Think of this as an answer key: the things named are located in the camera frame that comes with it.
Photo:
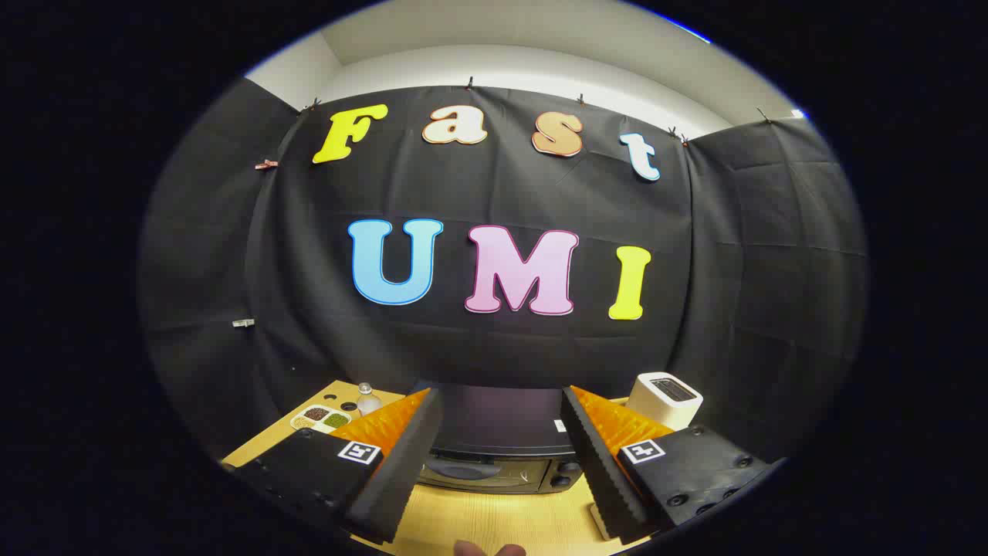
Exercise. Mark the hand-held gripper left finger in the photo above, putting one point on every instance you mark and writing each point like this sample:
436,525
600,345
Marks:
405,471

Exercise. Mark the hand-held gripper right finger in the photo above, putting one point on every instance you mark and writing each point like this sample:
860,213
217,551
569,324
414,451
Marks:
602,479

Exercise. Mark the black toaster oven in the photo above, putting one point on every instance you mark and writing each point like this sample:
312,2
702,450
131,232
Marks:
502,421

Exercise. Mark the white pop-up toaster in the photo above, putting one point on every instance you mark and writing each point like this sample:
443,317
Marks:
656,409

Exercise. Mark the clear bottle with white cap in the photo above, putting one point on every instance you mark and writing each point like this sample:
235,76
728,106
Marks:
368,403

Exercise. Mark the white divided dish of beans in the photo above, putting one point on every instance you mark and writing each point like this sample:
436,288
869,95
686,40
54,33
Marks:
320,419

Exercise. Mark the red clothes clip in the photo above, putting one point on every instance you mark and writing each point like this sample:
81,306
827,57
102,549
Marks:
266,164

